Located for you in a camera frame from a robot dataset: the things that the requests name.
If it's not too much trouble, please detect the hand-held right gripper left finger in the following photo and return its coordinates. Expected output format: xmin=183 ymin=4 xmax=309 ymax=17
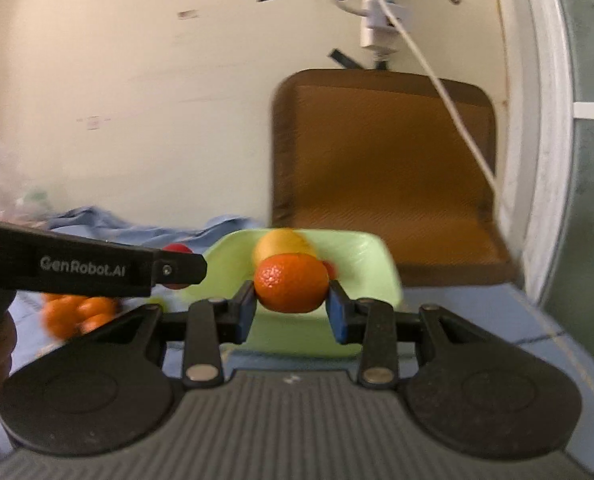
xmin=72 ymin=280 xmax=257 ymax=390

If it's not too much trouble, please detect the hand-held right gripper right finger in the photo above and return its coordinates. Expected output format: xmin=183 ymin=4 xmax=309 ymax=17
xmin=327 ymin=280 xmax=522 ymax=390

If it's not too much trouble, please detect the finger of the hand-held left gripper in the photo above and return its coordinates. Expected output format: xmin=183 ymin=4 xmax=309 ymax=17
xmin=151 ymin=251 xmax=208 ymax=289

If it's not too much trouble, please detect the light green plastic basin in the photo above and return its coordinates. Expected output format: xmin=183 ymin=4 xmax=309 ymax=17
xmin=179 ymin=228 xmax=404 ymax=359

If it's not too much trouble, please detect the clear plastic bag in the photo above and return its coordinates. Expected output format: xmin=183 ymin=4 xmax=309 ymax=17
xmin=0 ymin=131 xmax=54 ymax=234

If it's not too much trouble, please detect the yellow round fruit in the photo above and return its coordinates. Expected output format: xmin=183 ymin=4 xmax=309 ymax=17
xmin=252 ymin=228 xmax=323 ymax=269

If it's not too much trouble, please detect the blue bed sheet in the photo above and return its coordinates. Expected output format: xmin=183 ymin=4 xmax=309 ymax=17
xmin=0 ymin=204 xmax=594 ymax=480

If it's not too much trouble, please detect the brown woven mat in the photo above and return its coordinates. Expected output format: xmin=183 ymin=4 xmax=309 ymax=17
xmin=270 ymin=68 xmax=521 ymax=289

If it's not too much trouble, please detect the short black tape strip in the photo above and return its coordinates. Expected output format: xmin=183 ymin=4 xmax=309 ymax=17
xmin=326 ymin=48 xmax=366 ymax=70

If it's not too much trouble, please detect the white charger adapter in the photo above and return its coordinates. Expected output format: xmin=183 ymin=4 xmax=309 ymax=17
xmin=359 ymin=0 xmax=414 ymax=59

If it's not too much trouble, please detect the white cable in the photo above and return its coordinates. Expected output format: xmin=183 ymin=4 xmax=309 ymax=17
xmin=364 ymin=0 xmax=514 ymax=222

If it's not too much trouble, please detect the white window frame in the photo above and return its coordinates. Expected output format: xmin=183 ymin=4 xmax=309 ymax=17
xmin=492 ymin=0 xmax=594 ymax=312

